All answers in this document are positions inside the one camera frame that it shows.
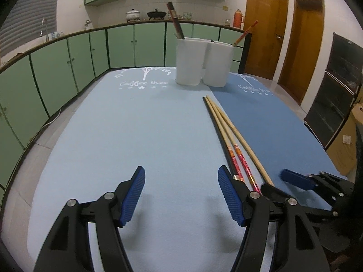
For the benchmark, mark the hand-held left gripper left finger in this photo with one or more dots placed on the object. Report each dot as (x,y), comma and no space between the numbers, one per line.
(132,195)

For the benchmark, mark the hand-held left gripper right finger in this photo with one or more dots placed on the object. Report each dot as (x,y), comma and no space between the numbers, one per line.
(231,195)

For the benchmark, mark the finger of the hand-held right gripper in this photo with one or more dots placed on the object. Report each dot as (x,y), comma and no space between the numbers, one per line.
(272,191)
(295,178)

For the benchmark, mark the plain wooden chopstick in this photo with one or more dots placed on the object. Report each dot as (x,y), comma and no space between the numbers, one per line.
(261,170)

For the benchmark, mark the wooden chopstick red patterned end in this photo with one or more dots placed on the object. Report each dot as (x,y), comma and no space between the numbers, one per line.
(246,170)
(234,163)
(245,34)

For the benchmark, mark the white two-compartment utensil holder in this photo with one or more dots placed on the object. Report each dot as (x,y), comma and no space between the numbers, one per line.
(190,62)

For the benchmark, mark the dark blue printed mat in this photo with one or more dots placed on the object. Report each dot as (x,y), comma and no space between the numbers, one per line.
(269,124)

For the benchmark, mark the light blue printed mat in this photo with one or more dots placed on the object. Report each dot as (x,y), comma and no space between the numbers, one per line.
(141,133)

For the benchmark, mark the black glass-front cabinet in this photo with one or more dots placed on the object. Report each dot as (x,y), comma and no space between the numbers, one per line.
(334,90)

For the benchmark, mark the wooden door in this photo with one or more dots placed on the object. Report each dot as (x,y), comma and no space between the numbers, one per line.
(302,51)
(263,28)

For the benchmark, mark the green base cabinets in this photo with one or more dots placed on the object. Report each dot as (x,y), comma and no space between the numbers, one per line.
(56,62)

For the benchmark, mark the orange thermos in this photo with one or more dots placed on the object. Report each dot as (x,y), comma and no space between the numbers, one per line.
(238,19)

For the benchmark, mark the white cooking pot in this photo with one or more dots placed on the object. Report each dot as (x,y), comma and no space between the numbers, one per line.
(133,15)

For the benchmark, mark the black wok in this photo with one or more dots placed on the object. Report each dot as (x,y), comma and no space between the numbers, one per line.
(156,14)

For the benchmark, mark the metal faucet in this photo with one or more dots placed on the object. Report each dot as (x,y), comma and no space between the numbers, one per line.
(44,28)

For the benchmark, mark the grey window blind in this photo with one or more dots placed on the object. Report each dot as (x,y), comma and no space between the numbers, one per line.
(25,14)

